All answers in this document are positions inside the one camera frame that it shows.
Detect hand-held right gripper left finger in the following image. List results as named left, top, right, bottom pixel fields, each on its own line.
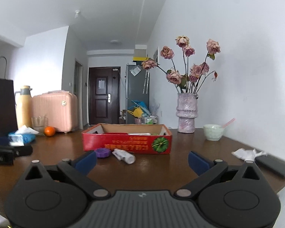
left=25, top=150, right=111, bottom=199

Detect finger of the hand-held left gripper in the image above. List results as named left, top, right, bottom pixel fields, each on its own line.
left=0, top=144, right=33, bottom=158

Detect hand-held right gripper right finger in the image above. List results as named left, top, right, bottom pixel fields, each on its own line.
left=174, top=150, right=261, bottom=199

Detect purple cap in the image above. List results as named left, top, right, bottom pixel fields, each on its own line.
left=95, top=148, right=111, bottom=159

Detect small white bottle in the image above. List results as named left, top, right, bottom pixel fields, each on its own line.
left=112, top=148, right=136, bottom=165

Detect red cardboard box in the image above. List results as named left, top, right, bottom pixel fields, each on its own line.
left=82, top=123, right=173, bottom=155

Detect blue tissue pack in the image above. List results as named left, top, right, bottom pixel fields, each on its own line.
left=8, top=125, right=40, bottom=147

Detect clear drinking glass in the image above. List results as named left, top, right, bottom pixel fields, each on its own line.
left=31, top=116, right=48, bottom=136

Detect white ceramic bowl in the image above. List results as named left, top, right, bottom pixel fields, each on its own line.
left=203, top=124, right=225, bottom=141

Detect orange fruit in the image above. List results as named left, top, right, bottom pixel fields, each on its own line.
left=44, top=126, right=56, bottom=137

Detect yellow thermos jug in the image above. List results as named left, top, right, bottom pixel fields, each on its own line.
left=15, top=85, right=33, bottom=129

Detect crumpled white tissue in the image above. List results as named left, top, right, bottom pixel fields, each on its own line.
left=231, top=148, right=268, bottom=161

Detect black paper bag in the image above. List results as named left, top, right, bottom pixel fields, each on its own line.
left=0, top=56, right=18, bottom=139

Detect pink drinking straw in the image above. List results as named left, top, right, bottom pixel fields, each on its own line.
left=221, top=118, right=236, bottom=129

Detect pale purple textured vase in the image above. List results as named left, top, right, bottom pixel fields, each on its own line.
left=177, top=93, right=199, bottom=134

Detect pink ribbed suitcase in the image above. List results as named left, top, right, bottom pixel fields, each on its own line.
left=31, top=91, right=78, bottom=134

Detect clear plastic organizer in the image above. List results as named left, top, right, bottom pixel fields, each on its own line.
left=142, top=114, right=159, bottom=125

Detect dark wooden door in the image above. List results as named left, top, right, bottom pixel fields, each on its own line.
left=89, top=67, right=121, bottom=125

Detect yellow and blue hangers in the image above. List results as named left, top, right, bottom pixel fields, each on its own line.
left=127, top=100, right=149, bottom=118

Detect black flat case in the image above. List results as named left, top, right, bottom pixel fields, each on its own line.
left=255, top=155, right=285, bottom=178

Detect dried pink roses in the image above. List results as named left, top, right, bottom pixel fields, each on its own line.
left=142, top=36, right=221, bottom=94

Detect grey refrigerator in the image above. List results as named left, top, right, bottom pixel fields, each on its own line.
left=125, top=63, right=150, bottom=124

